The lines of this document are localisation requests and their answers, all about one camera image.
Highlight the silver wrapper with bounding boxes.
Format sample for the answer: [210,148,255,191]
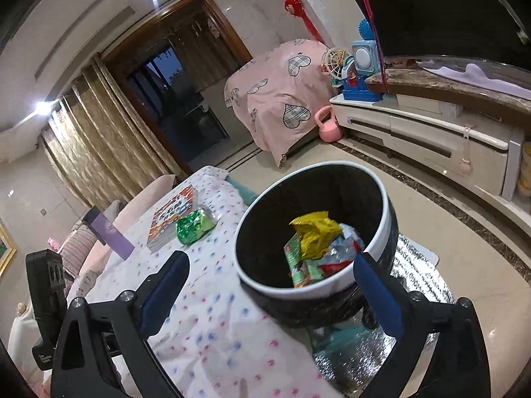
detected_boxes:
[328,224,366,264]

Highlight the pink heart-print cover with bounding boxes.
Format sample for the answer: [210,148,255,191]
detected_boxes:
[224,38,341,169]

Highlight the silver foil mat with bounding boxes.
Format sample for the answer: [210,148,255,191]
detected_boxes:
[311,234,457,394]

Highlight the teal cloth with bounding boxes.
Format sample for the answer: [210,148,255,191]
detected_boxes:
[226,176,259,200]

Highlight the pink child lock strap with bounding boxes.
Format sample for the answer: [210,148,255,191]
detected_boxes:
[458,124,474,175]

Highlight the pink kettlebell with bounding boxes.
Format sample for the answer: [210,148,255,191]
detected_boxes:
[315,105,343,142]

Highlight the pink sofa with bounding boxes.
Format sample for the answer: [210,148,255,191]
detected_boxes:
[8,174,177,382]

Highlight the toy ferris wheel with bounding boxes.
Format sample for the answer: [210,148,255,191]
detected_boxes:
[323,47,353,88]

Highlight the black trash bin white rim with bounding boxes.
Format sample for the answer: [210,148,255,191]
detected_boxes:
[234,164,400,327]

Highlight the black television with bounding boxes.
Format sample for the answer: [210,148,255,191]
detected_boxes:
[332,0,531,65]

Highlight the white cloth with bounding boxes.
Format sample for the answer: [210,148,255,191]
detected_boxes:
[417,60,531,100]

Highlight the pink hoop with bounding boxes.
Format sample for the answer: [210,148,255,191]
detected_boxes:
[348,0,391,94]

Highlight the colourful printed book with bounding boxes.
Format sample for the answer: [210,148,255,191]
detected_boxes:
[147,186,196,253]

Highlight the dotted white tablecloth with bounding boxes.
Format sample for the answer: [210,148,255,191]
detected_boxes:
[66,166,345,398]

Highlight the yellow can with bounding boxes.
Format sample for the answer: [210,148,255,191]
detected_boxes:
[516,141,531,195]

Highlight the wooden door frame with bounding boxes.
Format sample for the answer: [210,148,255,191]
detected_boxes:
[102,0,254,175]

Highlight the yellow picture frame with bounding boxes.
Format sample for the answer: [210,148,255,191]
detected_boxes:
[0,220,18,278]

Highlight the golden patterned curtain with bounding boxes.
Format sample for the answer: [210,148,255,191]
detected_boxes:
[39,54,189,212]

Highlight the white television cabinet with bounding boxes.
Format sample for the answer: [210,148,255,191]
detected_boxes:
[330,93,531,225]

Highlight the green snack packet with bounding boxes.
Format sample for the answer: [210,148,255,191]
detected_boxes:
[176,207,217,244]

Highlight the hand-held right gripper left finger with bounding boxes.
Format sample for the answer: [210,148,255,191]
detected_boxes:
[50,251,190,398]

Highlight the red hanging decoration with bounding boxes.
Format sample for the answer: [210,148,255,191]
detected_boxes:
[253,0,324,42]

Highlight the brown marble shelf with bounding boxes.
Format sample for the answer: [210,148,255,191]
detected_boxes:
[365,68,531,112]

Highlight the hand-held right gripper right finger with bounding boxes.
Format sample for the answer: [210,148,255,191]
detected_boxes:
[353,253,492,398]

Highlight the yellow snack packet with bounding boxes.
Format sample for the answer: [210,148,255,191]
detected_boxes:
[289,211,343,260]

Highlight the purple box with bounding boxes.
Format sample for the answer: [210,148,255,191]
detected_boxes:
[83,206,135,260]

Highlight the green orange wrapper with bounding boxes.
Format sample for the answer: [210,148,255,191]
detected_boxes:
[283,232,328,289]

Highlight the striped cushion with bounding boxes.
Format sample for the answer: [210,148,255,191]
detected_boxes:
[58,228,98,274]

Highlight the blue toy machine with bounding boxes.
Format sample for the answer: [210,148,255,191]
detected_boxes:
[342,40,382,102]

